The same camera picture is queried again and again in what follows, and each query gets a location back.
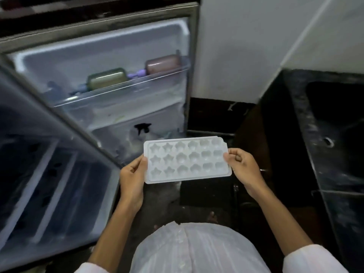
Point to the person's left hand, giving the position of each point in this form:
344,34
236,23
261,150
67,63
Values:
132,184

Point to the person's right hand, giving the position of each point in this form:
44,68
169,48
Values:
246,170

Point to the white ice tray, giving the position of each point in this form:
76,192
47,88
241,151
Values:
184,162

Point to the maroon mini fridge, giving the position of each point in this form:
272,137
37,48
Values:
99,45

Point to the person's right forearm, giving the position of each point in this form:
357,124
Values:
284,224

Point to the person's left forearm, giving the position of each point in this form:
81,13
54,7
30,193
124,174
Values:
113,238

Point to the spray bottle with black trigger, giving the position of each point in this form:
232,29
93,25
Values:
142,128

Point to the white shirt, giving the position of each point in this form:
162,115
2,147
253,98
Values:
199,247

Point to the green liquid bottle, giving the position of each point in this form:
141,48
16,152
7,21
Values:
106,78

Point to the black sink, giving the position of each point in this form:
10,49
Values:
341,110

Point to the pink liquid bottle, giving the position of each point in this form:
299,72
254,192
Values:
162,64

